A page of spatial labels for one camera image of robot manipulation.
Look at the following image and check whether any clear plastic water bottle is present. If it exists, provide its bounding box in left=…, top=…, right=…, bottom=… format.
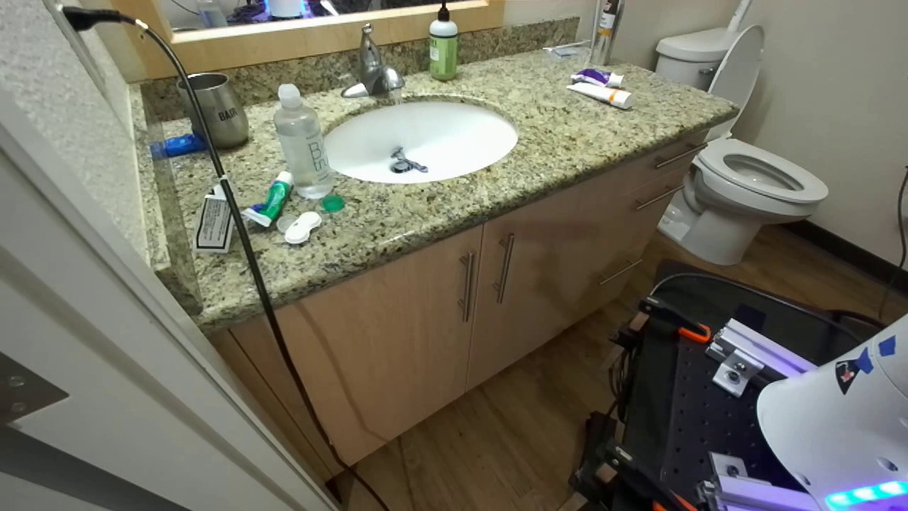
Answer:
left=274, top=83, right=335, bottom=204

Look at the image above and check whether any wooden vanity granite top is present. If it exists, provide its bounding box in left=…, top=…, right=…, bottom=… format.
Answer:
left=130, top=17, right=742, bottom=479

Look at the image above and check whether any white oval sink basin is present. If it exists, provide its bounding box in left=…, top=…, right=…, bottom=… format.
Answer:
left=322, top=96, right=522, bottom=188

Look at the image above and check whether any white floss container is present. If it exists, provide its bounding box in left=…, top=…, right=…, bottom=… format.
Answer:
left=281, top=210, right=326, bottom=250

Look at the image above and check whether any green toothpaste tube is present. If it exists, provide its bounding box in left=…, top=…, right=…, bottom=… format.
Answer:
left=238, top=167, right=298, bottom=232

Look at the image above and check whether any chrome faucet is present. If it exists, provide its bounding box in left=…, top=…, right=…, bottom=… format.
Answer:
left=339, top=22, right=410, bottom=102

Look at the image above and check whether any green soap pump bottle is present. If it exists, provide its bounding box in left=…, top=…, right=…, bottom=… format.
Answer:
left=427, top=0, right=464, bottom=83

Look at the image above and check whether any white toothpaste tube orange band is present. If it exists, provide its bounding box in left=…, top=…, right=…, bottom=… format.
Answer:
left=565, top=76, right=636, bottom=113

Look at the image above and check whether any purple white tube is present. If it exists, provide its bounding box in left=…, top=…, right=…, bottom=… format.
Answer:
left=575, top=66, right=627, bottom=92

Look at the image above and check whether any flat white packet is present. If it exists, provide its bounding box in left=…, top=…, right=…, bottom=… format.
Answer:
left=545, top=38, right=603, bottom=64

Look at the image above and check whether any orange black clamp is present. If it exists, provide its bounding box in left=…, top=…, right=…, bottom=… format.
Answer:
left=640, top=298, right=715, bottom=350

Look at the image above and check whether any black robot cart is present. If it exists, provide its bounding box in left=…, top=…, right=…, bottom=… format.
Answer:
left=565, top=259, right=908, bottom=511

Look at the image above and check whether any blue plastic case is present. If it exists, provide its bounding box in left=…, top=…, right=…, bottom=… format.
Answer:
left=150, top=135, right=211, bottom=162

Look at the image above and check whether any white toilet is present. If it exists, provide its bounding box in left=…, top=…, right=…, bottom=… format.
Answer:
left=651, top=0, right=836, bottom=268

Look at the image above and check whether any metal cabinet door handle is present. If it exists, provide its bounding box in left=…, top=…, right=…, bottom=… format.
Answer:
left=458, top=250, right=481, bottom=323
left=491, top=230, right=516, bottom=306

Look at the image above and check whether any metal drawer handle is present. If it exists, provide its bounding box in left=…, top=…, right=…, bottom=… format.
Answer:
left=630, top=186, right=680, bottom=215
left=651, top=139, right=704, bottom=173

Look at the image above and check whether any wood framed wall mirror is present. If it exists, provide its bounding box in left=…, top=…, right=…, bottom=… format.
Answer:
left=112, top=0, right=506, bottom=79

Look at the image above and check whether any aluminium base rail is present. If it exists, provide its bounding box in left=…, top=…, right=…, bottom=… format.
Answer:
left=704, top=316, right=821, bottom=400

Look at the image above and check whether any white door frame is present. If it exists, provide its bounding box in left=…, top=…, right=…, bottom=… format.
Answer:
left=0, top=93, right=339, bottom=511

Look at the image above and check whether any black power cord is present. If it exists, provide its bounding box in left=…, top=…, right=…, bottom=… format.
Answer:
left=61, top=4, right=393, bottom=511

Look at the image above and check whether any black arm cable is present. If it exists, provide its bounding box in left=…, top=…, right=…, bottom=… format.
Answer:
left=891, top=166, right=908, bottom=278

